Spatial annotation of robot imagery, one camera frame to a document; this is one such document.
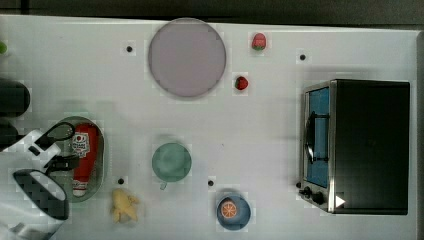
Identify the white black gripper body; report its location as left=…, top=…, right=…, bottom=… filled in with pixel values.
left=2, top=122, right=80, bottom=174

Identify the red ketchup bottle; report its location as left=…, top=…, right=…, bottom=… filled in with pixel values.
left=71, top=123, right=99, bottom=197

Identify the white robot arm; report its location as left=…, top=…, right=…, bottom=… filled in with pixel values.
left=0, top=122, right=79, bottom=240

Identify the green oval strainer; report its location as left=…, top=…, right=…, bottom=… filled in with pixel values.
left=52, top=116, right=104, bottom=203

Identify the black cylinder lower left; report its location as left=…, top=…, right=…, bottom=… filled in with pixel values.
left=0, top=121, right=19, bottom=148

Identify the black cylinder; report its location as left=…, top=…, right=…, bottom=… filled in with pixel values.
left=0, top=79, right=30, bottom=117
left=0, top=121, right=19, bottom=148

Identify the black cylinder upper left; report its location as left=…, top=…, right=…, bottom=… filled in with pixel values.
left=0, top=79, right=30, bottom=117

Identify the yellow banana toy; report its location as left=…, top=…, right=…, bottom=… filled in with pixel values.
left=112, top=188, right=140, bottom=223

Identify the green object at edge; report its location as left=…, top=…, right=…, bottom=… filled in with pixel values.
left=0, top=41, right=8, bottom=55

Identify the green mug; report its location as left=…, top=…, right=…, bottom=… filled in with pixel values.
left=152, top=143, right=192, bottom=190

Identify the round grey plate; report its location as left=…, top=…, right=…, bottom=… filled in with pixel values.
left=148, top=18, right=227, bottom=97

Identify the orange slice toy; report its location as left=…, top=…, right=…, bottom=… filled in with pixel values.
left=220, top=201, right=238, bottom=219

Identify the blue bowl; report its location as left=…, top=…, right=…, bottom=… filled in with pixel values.
left=216, top=194, right=251, bottom=231

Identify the dark red strawberry toy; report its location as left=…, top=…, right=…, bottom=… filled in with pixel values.
left=235, top=76, right=249, bottom=91

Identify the pink strawberry toy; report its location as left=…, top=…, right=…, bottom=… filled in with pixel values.
left=251, top=33, right=267, bottom=51

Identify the silver toaster oven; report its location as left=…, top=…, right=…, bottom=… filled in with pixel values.
left=296, top=79, right=410, bottom=215

